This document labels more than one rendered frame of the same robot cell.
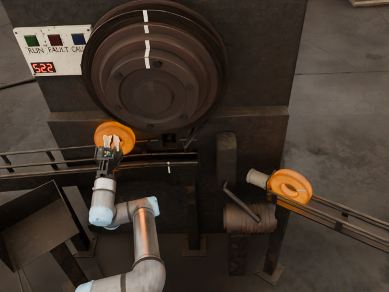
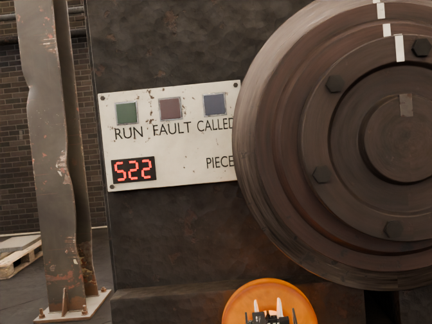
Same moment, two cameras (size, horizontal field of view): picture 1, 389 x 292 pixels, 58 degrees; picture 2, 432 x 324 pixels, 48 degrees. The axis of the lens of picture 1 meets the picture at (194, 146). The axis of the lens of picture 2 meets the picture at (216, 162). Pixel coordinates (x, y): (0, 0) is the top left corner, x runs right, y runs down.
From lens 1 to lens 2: 0.77 m
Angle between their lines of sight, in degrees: 43
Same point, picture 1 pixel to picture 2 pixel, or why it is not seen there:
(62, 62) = (173, 157)
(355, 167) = not seen: outside the picture
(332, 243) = not seen: outside the picture
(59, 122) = (139, 301)
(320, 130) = not seen: outside the picture
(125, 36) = (339, 29)
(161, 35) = (411, 20)
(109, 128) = (264, 288)
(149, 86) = (404, 104)
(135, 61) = (375, 45)
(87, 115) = (198, 286)
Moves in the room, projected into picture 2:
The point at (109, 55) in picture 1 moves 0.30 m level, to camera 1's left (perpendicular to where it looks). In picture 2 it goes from (304, 65) to (97, 84)
